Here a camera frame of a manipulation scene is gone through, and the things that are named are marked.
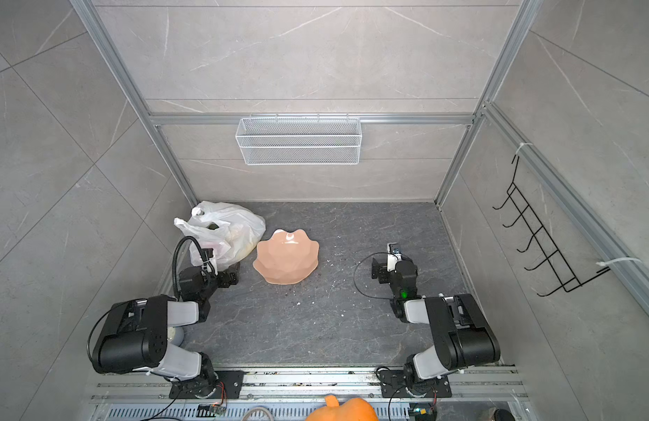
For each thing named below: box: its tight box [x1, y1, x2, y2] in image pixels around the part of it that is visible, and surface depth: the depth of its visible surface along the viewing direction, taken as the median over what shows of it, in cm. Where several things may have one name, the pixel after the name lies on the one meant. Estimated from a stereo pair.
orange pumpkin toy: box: [305, 394, 380, 421], surface depth 66 cm
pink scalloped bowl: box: [252, 228, 321, 286], surface depth 101 cm
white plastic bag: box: [173, 200, 267, 270], surface depth 97 cm
